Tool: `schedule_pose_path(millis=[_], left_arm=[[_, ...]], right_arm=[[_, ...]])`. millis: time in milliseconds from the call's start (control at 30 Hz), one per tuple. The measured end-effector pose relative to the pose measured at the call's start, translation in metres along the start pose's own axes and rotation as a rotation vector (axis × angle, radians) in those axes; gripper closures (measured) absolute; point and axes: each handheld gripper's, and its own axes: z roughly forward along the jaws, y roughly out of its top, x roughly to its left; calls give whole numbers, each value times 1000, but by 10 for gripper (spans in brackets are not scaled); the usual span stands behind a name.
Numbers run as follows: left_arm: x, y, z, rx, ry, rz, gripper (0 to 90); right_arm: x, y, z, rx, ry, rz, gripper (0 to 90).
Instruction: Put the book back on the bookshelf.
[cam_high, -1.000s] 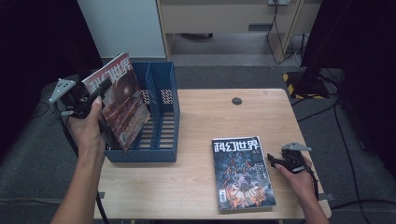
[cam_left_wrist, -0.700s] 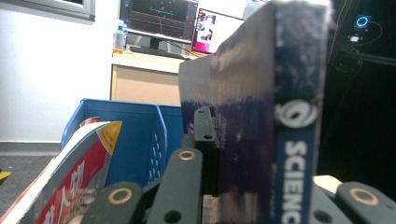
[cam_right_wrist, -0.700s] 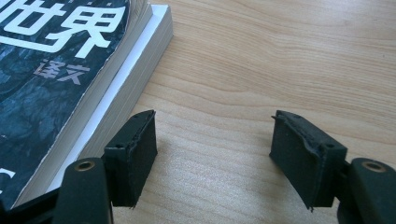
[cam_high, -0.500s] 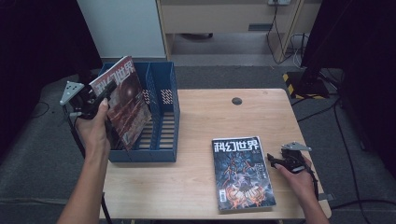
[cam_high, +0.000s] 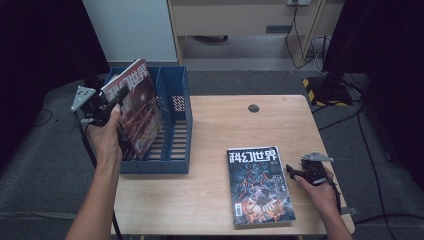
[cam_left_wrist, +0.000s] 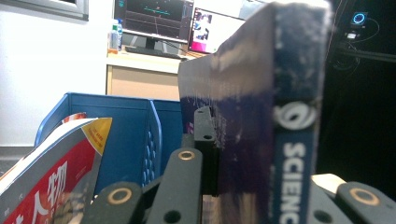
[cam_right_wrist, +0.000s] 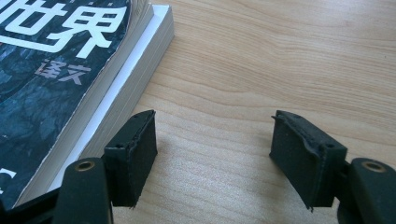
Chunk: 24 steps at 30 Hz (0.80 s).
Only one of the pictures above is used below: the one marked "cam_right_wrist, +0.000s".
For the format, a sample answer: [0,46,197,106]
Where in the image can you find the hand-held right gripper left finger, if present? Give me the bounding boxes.
[102,109,159,209]

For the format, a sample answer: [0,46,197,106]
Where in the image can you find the dark blue cover magazine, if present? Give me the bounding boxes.
[0,0,156,209]

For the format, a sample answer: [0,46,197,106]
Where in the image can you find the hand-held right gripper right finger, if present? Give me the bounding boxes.
[269,109,348,213]

